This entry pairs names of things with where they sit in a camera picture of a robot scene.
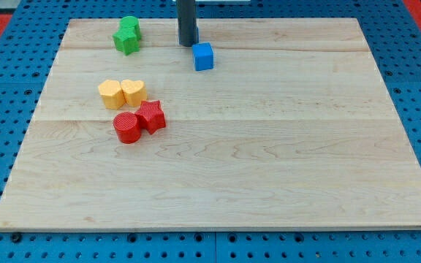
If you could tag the red star block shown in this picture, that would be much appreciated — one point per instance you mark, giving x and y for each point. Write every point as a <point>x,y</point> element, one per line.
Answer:
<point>151,116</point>

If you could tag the blue cube block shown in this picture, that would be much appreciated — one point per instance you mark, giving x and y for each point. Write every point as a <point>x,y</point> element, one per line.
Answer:
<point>203,56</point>

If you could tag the light wooden board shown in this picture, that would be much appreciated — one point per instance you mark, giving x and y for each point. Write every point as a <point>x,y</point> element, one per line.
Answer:
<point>292,130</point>

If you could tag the red cylinder block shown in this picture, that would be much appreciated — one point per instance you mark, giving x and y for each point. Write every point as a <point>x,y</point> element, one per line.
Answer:
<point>127,127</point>

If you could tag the yellow heart block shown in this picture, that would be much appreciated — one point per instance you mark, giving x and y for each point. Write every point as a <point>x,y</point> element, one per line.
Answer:
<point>134,92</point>

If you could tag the yellow pentagon block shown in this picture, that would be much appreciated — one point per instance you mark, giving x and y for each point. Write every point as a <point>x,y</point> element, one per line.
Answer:
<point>112,94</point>

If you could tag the green star block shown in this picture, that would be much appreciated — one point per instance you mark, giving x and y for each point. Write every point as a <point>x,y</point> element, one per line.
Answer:
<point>126,41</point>

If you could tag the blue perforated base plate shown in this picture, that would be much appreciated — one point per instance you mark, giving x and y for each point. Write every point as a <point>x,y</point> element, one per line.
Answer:
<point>27,50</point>

